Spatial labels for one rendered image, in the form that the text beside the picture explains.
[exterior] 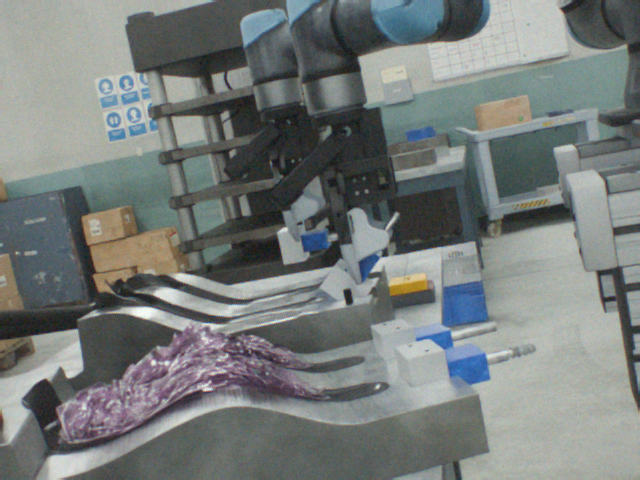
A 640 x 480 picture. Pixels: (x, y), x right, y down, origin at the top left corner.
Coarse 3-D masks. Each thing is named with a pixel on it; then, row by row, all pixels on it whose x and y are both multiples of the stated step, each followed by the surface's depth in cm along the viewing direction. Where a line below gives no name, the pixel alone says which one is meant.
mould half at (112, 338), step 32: (160, 288) 119; (224, 288) 127; (288, 288) 124; (320, 288) 115; (384, 288) 119; (96, 320) 105; (128, 320) 105; (160, 320) 105; (192, 320) 108; (256, 320) 106; (288, 320) 101; (320, 320) 101; (352, 320) 100; (384, 320) 112; (64, 352) 124; (96, 352) 106; (128, 352) 105
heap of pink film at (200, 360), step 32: (160, 352) 86; (192, 352) 84; (224, 352) 77; (256, 352) 86; (288, 352) 87; (96, 384) 84; (128, 384) 83; (160, 384) 77; (192, 384) 73; (224, 384) 73; (256, 384) 74; (288, 384) 75; (64, 416) 76; (96, 416) 74; (128, 416) 73
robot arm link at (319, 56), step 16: (288, 0) 100; (304, 0) 98; (320, 0) 98; (304, 16) 99; (320, 16) 97; (304, 32) 99; (320, 32) 98; (304, 48) 100; (320, 48) 99; (336, 48) 98; (304, 64) 100; (320, 64) 99; (336, 64) 99; (352, 64) 100; (304, 80) 101
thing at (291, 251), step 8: (280, 232) 134; (288, 232) 134; (304, 232) 138; (312, 232) 136; (320, 232) 134; (328, 232) 137; (336, 232) 135; (280, 240) 135; (288, 240) 134; (304, 240) 134; (312, 240) 134; (320, 240) 134; (328, 240) 135; (336, 240) 136; (280, 248) 135; (288, 248) 135; (296, 248) 134; (304, 248) 135; (312, 248) 134; (320, 248) 134; (288, 256) 135; (296, 256) 135; (304, 256) 135
